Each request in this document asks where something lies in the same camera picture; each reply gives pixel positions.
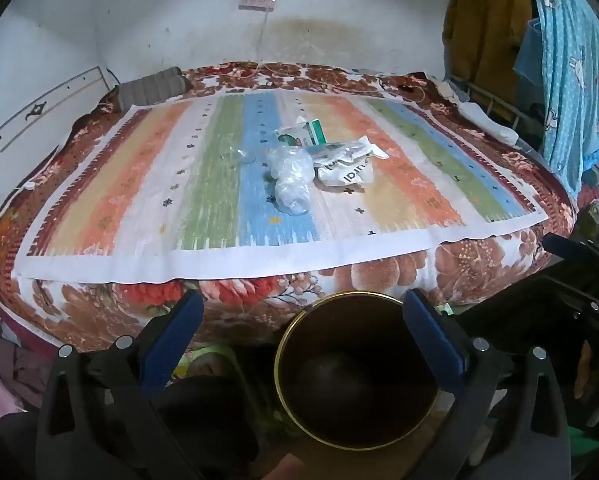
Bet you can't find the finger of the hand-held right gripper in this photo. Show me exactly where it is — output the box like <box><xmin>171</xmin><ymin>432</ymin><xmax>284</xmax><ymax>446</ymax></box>
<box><xmin>542</xmin><ymin>232</ymin><xmax>599</xmax><ymax>311</ymax></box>

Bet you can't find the blue printed hanging cloth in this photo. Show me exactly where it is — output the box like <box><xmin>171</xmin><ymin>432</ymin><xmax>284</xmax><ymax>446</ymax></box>
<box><xmin>517</xmin><ymin>0</ymin><xmax>599</xmax><ymax>203</ymax></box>

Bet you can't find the yellow hanging garment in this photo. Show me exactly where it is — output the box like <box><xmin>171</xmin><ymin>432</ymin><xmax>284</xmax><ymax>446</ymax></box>
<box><xmin>442</xmin><ymin>0</ymin><xmax>539</xmax><ymax>111</ymax></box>

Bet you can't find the brown floral blanket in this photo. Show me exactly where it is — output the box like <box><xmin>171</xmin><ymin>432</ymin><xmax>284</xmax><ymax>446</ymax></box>
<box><xmin>0</xmin><ymin>62</ymin><xmax>580</xmax><ymax>356</ymax></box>

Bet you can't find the plain blue cloth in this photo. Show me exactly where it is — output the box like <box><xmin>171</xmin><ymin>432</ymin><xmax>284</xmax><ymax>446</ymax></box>
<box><xmin>512</xmin><ymin>17</ymin><xmax>546</xmax><ymax>92</ymax></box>

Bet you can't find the striped colourful mat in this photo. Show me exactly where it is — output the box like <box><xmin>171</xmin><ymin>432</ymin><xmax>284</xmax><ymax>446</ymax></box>
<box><xmin>12</xmin><ymin>87</ymin><xmax>550</xmax><ymax>286</ymax></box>

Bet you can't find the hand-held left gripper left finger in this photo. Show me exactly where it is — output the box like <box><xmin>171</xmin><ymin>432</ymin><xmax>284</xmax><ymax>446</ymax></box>
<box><xmin>35</xmin><ymin>289</ymin><xmax>205</xmax><ymax>480</ymax></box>

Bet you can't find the dark bin with gold rim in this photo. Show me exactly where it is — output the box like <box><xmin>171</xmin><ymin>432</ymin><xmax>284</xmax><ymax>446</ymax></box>
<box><xmin>274</xmin><ymin>290</ymin><xmax>440</xmax><ymax>448</ymax></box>

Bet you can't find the metal rack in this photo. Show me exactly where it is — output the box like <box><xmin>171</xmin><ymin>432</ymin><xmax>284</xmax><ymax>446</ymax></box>
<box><xmin>444</xmin><ymin>75</ymin><xmax>547</xmax><ymax>153</ymax></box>

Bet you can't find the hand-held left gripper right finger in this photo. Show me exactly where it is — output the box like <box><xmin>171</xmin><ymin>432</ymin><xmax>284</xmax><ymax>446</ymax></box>
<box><xmin>402</xmin><ymin>289</ymin><xmax>570</xmax><ymax>480</ymax></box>

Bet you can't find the white cloth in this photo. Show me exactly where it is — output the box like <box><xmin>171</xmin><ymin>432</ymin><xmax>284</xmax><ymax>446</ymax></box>
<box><xmin>454</xmin><ymin>100</ymin><xmax>519</xmax><ymax>144</ymax></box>

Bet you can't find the green white carton box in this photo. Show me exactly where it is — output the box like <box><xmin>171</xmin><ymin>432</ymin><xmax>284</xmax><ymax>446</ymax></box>
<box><xmin>275</xmin><ymin>119</ymin><xmax>327</xmax><ymax>149</ymax></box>

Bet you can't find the grey pillow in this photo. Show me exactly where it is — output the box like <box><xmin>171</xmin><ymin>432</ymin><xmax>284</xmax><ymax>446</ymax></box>
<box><xmin>118</xmin><ymin>67</ymin><xmax>187</xmax><ymax>111</ymax></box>

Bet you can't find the clear plastic wrapper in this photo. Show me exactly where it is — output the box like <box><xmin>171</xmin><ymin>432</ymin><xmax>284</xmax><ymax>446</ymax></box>
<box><xmin>222</xmin><ymin>145</ymin><xmax>258</xmax><ymax>167</ymax></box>

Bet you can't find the white headboard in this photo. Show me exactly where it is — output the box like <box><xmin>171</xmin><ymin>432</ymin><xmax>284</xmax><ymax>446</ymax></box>
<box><xmin>0</xmin><ymin>65</ymin><xmax>121</xmax><ymax>211</ymax></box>

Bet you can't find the pink cloth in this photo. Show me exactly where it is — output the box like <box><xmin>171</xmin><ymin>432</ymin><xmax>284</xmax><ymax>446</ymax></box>
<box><xmin>0</xmin><ymin>285</ymin><xmax>57</xmax><ymax>426</ymax></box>

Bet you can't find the clear plastic bag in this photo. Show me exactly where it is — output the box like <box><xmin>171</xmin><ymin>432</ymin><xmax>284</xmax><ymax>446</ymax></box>
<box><xmin>266</xmin><ymin>145</ymin><xmax>314</xmax><ymax>182</ymax></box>
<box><xmin>274</xmin><ymin>177</ymin><xmax>311</xmax><ymax>217</ymax></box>

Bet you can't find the white printed plastic bag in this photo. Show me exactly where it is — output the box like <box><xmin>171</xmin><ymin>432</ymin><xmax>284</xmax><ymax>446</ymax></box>
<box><xmin>312</xmin><ymin>135</ymin><xmax>390</xmax><ymax>188</ymax></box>

